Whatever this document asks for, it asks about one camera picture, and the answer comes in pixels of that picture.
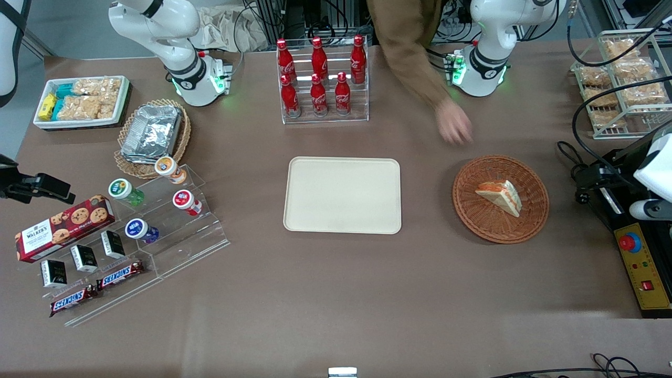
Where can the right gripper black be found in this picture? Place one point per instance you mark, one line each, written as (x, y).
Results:
(11, 185)

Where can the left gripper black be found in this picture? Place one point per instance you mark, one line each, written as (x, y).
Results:
(626, 160)

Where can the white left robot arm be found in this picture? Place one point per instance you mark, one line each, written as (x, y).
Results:
(488, 31)

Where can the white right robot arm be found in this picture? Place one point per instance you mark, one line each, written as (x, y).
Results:
(157, 21)

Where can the brown sleeved forearm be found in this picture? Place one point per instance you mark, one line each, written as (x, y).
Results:
(407, 42)

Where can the light oval wicker basket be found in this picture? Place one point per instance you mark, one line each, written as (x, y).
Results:
(128, 167)

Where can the triangular wrapped sandwich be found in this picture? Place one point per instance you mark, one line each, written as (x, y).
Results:
(503, 197)

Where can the brown round wicker basket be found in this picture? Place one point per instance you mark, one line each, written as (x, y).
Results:
(483, 220)

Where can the beige plastic tray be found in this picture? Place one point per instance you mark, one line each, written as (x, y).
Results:
(342, 195)

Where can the person's bare hand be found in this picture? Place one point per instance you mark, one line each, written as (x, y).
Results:
(454, 123)

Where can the red tartan cookie box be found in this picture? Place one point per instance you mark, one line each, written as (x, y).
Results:
(63, 228)

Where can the clear rice cracker bag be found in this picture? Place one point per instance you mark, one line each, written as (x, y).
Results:
(84, 107)
(644, 93)
(634, 68)
(609, 119)
(619, 48)
(97, 86)
(599, 97)
(593, 77)

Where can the white rectangular snack bin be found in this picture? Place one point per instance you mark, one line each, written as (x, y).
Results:
(37, 123)

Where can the green gum bottle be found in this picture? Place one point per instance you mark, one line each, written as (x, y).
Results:
(122, 190)

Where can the red emergency stop button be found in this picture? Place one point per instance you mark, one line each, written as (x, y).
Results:
(629, 242)

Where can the small black white box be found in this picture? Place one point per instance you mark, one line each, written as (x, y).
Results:
(84, 258)
(113, 244)
(53, 273)

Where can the blue snack pack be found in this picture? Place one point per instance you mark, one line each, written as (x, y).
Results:
(58, 109)
(65, 91)

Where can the yellow snack pack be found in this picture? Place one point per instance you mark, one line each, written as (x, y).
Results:
(48, 106)

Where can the blue gum bottle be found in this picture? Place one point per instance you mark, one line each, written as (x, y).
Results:
(137, 230)

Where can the black yellow control box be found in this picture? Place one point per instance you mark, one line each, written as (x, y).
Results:
(648, 273)

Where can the brown Snickers bar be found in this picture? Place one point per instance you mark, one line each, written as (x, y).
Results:
(73, 300)
(121, 274)

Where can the stack of foil containers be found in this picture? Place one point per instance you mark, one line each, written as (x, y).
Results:
(151, 134)

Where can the orange gum bottle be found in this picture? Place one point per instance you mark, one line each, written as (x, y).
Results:
(167, 168)

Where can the red gum bottle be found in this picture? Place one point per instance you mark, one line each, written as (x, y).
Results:
(184, 200)

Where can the clear acrylic stepped display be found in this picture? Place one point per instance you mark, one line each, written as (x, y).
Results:
(184, 247)

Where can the crumpled beige paper bag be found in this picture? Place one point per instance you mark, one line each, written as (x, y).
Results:
(226, 29)

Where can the clear acrylic bottle rack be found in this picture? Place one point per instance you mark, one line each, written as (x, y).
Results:
(359, 105)

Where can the red cola bottle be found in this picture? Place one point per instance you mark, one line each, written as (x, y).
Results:
(318, 58)
(358, 60)
(286, 60)
(318, 98)
(342, 97)
(289, 100)

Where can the black equipment rack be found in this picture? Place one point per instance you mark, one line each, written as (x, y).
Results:
(310, 18)

